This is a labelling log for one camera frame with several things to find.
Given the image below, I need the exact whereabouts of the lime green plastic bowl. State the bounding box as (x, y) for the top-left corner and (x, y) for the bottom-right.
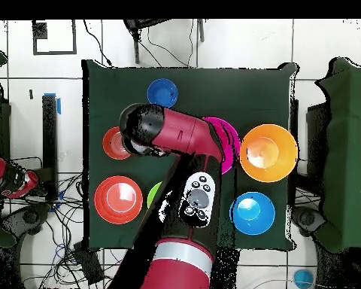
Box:
(147, 181), (164, 208)

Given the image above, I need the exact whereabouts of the large pink plastic bowl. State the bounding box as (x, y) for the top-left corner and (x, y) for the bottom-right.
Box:
(202, 117), (241, 175)

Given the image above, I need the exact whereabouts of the small dark blue bowl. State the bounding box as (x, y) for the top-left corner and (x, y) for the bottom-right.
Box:
(146, 78), (179, 108)

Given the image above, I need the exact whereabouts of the small red-orange plastic bowl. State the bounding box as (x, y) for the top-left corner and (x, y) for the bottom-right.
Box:
(102, 126), (132, 161)

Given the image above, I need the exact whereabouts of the wide red-orange plastic bowl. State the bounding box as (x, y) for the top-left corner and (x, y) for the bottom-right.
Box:
(93, 175), (144, 226)

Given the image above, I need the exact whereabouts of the large orange plastic bowl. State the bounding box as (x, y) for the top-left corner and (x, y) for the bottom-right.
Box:
(239, 123), (299, 184)

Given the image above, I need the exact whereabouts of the light blue plastic bowl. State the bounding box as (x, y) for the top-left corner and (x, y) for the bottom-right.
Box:
(229, 191), (276, 236)

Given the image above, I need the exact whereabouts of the long black bar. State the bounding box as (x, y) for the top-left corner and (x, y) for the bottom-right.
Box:
(41, 94), (59, 201)

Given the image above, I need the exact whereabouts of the black power brick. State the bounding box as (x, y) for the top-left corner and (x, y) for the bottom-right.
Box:
(72, 242), (105, 285)

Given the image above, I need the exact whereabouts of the dark grey floor equipment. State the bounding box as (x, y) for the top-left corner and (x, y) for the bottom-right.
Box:
(291, 205), (326, 239)

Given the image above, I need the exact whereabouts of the black round floor stand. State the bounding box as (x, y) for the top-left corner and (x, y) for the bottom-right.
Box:
(0, 203), (53, 242)

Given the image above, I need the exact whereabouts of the light blue round floor object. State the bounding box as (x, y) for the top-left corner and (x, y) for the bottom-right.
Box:
(293, 268), (316, 289)

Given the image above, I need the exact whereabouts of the black camera tripod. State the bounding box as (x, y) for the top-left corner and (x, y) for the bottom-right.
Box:
(123, 19), (205, 65)

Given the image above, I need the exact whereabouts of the black floor cable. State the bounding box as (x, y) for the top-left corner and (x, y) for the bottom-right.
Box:
(83, 20), (114, 67)

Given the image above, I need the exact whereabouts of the tangle of floor cables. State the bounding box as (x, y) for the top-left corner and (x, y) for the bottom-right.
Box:
(19, 156), (130, 289)

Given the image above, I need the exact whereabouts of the black square floor frame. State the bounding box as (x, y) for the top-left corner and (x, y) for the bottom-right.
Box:
(32, 20), (78, 56)

